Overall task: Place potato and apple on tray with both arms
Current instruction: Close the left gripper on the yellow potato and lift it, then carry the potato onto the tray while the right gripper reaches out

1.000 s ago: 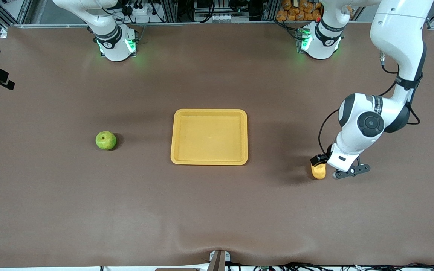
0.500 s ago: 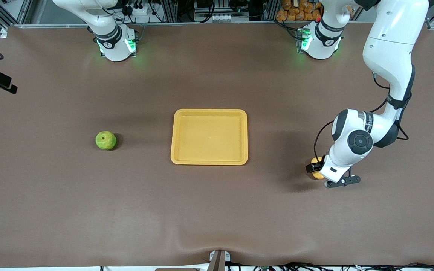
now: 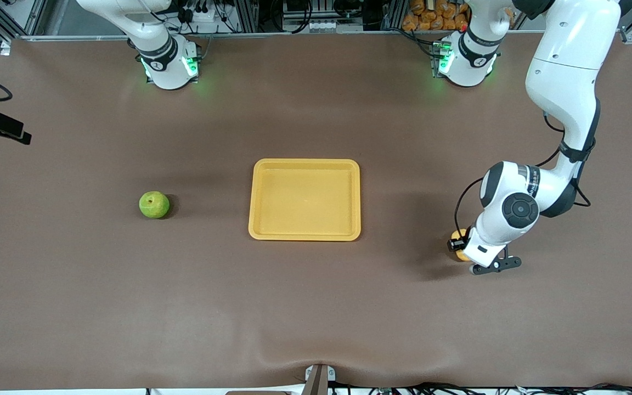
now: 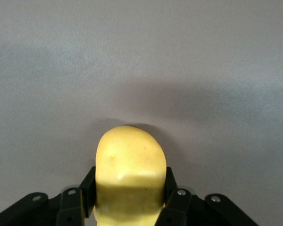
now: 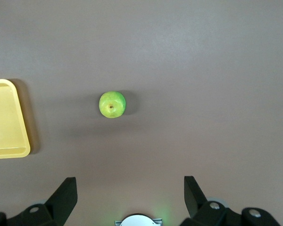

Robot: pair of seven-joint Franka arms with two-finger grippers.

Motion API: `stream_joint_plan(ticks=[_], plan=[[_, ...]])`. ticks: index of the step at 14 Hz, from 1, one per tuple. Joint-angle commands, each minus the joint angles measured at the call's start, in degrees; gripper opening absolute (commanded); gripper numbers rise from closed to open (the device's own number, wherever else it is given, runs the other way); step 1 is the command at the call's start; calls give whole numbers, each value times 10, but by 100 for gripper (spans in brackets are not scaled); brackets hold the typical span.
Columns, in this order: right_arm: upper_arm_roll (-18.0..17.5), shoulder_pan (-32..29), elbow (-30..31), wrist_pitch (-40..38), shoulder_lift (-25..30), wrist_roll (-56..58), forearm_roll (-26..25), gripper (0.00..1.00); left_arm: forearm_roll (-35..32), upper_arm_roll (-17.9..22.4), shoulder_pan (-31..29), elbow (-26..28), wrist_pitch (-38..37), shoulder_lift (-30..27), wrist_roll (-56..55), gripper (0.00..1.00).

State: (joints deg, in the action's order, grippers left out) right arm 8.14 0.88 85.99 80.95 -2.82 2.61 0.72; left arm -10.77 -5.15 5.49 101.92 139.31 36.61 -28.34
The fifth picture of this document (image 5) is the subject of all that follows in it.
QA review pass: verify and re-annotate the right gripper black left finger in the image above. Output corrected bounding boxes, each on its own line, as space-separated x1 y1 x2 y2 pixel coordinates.
0 177 78 226

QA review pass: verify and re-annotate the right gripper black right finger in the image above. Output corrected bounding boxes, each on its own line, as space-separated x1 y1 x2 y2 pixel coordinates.
179 176 280 226

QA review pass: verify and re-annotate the green apple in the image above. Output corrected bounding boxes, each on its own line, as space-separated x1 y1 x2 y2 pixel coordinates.
99 91 127 119

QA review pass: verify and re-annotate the yellow plastic tray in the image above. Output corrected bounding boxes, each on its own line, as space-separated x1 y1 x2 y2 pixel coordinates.
0 79 31 160

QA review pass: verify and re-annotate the brown table cover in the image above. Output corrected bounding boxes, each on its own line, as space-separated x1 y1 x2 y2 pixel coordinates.
0 0 283 226

